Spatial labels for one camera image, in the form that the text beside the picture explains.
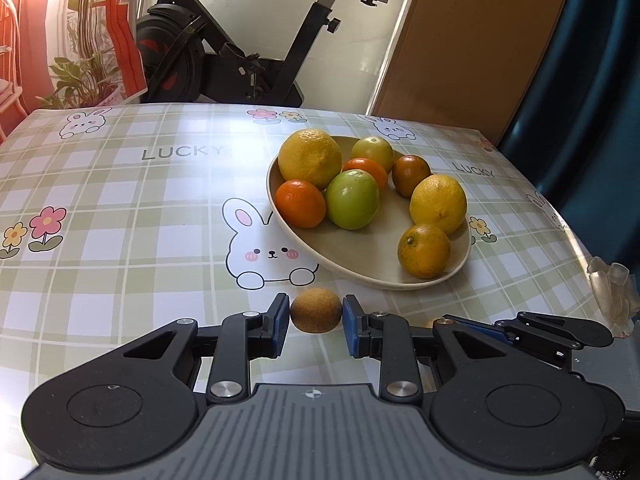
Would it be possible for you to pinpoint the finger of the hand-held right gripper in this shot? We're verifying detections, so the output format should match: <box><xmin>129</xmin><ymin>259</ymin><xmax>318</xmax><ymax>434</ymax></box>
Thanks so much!
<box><xmin>495</xmin><ymin>311</ymin><xmax>613</xmax><ymax>351</ymax></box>
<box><xmin>442</xmin><ymin>314</ymin><xmax>573</xmax><ymax>368</ymax></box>

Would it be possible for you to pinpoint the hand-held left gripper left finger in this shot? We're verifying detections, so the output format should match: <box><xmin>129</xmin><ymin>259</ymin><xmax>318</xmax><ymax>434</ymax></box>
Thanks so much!
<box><xmin>120</xmin><ymin>292</ymin><xmax>291</xmax><ymax>402</ymax></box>

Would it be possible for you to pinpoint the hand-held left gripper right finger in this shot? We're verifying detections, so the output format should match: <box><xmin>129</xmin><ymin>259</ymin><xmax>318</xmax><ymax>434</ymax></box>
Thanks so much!
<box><xmin>341</xmin><ymin>294</ymin><xmax>506</xmax><ymax>403</ymax></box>

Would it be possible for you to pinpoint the small brown round fruit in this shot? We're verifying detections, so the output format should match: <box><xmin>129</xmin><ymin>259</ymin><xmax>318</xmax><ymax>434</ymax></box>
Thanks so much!
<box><xmin>290</xmin><ymin>288</ymin><xmax>344</xmax><ymax>334</ymax></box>

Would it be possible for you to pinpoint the beige round plate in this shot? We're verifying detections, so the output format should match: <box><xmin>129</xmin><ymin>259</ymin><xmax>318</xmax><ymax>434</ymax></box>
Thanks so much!
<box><xmin>266</xmin><ymin>135</ymin><xmax>472</xmax><ymax>291</ymax></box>

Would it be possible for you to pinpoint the greenish orange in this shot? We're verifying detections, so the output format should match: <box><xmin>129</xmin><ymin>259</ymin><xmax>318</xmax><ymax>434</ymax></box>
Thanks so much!
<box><xmin>397</xmin><ymin>223</ymin><xmax>451</xmax><ymax>280</ymax></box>

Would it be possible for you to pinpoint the bright orange tangerine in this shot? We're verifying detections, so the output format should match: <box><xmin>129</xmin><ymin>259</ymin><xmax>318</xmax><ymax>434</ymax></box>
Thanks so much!
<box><xmin>342</xmin><ymin>157</ymin><xmax>389</xmax><ymax>191</ymax></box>
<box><xmin>274</xmin><ymin>179</ymin><xmax>327</xmax><ymax>229</ymax></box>

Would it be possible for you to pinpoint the green round fruit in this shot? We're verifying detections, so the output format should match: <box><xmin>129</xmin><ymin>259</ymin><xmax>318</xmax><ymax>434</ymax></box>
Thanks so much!
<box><xmin>325</xmin><ymin>170</ymin><xmax>380</xmax><ymax>231</ymax></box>

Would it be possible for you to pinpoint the large yellow lemon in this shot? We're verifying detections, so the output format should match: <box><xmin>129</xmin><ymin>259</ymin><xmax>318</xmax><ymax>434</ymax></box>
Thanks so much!
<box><xmin>278</xmin><ymin>129</ymin><xmax>344</xmax><ymax>191</ymax></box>
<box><xmin>409</xmin><ymin>174</ymin><xmax>468</xmax><ymax>235</ymax></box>

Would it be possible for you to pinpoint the dark brownish orange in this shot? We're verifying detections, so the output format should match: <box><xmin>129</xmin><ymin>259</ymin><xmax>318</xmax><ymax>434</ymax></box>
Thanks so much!
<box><xmin>391</xmin><ymin>154</ymin><xmax>432</xmax><ymax>198</ymax></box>

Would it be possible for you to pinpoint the yellow-green round fruit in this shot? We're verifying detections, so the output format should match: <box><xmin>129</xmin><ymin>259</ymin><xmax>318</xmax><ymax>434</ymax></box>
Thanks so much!
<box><xmin>351</xmin><ymin>136</ymin><xmax>395</xmax><ymax>173</ymax></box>

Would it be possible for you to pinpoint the clear table corner guard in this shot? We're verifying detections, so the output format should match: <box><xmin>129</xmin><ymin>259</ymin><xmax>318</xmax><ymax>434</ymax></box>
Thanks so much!
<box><xmin>586</xmin><ymin>256</ymin><xmax>635</xmax><ymax>338</ymax></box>

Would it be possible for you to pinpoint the green checked tablecloth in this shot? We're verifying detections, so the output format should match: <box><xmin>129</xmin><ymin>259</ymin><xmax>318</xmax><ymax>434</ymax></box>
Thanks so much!
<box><xmin>0</xmin><ymin>102</ymin><xmax>626</xmax><ymax>461</ymax></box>

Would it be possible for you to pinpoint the dark teal curtain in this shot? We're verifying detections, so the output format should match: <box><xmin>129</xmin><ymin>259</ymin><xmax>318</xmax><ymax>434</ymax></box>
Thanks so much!
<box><xmin>500</xmin><ymin>0</ymin><xmax>640</xmax><ymax>281</ymax></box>

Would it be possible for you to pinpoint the brown wooden door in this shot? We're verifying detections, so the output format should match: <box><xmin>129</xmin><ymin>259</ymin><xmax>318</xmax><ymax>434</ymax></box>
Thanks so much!
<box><xmin>372</xmin><ymin>0</ymin><xmax>576</xmax><ymax>146</ymax></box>

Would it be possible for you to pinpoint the black exercise bike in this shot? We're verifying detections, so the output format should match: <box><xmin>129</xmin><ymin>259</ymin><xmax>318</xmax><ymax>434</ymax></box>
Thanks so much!
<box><xmin>135</xmin><ymin>0</ymin><xmax>398</xmax><ymax>108</ymax></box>

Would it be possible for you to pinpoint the red chair backdrop poster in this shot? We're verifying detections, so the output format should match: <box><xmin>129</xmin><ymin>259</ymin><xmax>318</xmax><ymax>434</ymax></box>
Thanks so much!
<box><xmin>0</xmin><ymin>0</ymin><xmax>146</xmax><ymax>141</ymax></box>

